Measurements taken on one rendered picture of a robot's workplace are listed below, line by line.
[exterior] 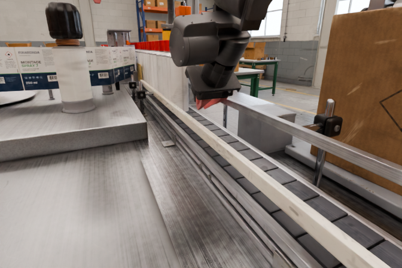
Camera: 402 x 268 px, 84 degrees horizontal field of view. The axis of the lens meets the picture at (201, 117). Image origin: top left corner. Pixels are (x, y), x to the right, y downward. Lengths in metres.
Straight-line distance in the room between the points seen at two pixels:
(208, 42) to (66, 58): 0.47
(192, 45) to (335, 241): 0.27
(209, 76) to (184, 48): 0.11
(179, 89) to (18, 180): 0.40
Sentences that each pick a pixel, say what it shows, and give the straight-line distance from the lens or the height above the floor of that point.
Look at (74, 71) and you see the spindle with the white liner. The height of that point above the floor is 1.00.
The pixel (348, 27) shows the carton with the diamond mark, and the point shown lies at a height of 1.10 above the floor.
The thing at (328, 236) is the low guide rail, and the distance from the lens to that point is 0.25.
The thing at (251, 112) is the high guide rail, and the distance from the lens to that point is 0.40.
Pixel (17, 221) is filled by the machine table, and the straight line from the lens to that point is 0.44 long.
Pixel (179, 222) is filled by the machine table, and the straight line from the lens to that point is 0.35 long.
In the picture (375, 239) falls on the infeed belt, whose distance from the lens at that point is 0.31.
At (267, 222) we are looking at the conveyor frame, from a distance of 0.29.
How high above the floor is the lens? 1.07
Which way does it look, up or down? 18 degrees down
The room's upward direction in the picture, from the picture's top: straight up
